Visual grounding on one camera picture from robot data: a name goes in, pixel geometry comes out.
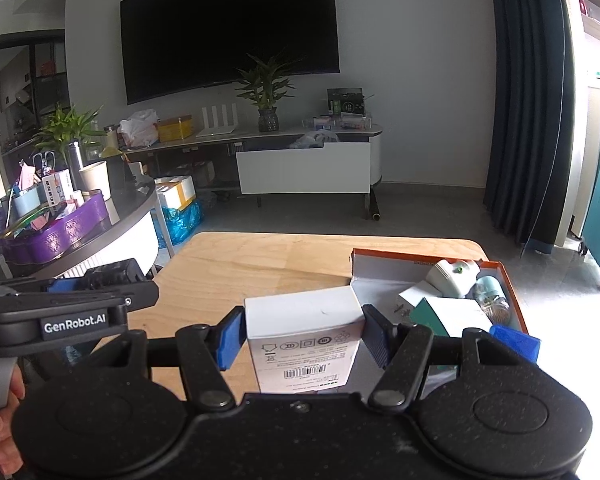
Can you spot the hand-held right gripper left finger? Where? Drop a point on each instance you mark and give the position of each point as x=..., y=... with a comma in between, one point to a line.
x=232, y=336

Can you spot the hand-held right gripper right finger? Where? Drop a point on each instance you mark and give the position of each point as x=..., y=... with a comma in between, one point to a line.
x=377, y=336

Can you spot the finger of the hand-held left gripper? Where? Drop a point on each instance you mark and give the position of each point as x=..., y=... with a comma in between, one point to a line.
x=65, y=285
x=112, y=272

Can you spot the white cube charger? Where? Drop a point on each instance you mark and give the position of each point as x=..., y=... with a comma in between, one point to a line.
x=417, y=295

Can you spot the orange cardboard box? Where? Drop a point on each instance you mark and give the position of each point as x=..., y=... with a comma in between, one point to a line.
x=380, y=270

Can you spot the small white carton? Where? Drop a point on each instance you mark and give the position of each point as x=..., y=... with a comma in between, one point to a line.
x=300, y=320

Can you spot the teal and white carton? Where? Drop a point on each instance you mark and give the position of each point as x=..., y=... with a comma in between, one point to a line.
x=455, y=312

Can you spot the white plug-in repeller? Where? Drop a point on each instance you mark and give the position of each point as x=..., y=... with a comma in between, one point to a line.
x=447, y=277

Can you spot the toothpick jar with teal lid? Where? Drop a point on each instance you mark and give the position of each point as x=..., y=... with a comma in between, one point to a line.
x=490, y=290

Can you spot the blue plastic case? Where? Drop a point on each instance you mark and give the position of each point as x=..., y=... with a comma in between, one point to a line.
x=515, y=342

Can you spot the purple tray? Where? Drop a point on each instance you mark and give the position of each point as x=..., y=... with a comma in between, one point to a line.
x=70, y=232

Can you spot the blue plastic bag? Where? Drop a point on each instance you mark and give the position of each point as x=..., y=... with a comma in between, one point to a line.
x=182, y=222

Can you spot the white paper cup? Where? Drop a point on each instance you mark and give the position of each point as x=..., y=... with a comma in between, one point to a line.
x=96, y=180

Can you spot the white and yellow cardboard box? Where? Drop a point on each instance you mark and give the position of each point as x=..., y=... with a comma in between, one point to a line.
x=176, y=192

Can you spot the bamboo plant in metal vase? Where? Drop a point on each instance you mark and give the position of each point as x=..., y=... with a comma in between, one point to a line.
x=72, y=155

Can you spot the scissors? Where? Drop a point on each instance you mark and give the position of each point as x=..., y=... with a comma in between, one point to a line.
x=45, y=161

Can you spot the white plastic bag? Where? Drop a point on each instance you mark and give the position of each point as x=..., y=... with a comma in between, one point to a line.
x=139, y=130

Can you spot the white television stand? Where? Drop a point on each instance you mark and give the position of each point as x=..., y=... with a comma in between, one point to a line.
x=305, y=170

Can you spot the white router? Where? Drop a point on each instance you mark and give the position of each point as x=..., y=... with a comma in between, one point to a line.
x=217, y=120

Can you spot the grey blue cloth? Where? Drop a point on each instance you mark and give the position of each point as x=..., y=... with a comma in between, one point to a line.
x=314, y=139

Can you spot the clear plastic boxes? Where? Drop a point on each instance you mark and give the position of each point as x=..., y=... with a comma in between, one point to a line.
x=337, y=122

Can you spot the dark green box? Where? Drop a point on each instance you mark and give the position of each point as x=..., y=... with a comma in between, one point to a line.
x=346, y=101

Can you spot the bamboo plant in glass vase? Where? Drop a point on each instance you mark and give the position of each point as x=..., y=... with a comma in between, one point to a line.
x=267, y=92

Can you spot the dark blue curtain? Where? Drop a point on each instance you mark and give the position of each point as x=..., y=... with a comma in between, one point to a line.
x=530, y=100

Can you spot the black wall television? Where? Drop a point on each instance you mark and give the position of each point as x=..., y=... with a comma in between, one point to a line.
x=230, y=30

